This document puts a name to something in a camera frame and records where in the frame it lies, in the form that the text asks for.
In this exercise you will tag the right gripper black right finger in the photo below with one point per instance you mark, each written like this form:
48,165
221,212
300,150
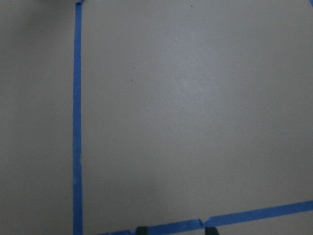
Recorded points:
211,231

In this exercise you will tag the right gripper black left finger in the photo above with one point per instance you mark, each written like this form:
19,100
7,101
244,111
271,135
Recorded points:
142,230

